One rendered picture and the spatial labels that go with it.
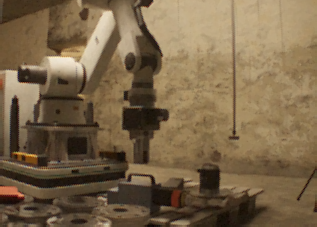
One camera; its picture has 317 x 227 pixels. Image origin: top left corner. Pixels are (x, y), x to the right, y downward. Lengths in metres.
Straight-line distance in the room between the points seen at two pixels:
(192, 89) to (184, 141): 0.73
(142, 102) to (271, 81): 2.87
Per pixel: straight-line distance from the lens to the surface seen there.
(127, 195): 2.08
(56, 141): 2.81
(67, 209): 1.74
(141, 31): 2.14
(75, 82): 2.87
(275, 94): 4.63
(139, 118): 1.95
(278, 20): 4.78
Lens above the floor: 0.66
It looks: 2 degrees up
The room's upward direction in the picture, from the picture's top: 1 degrees clockwise
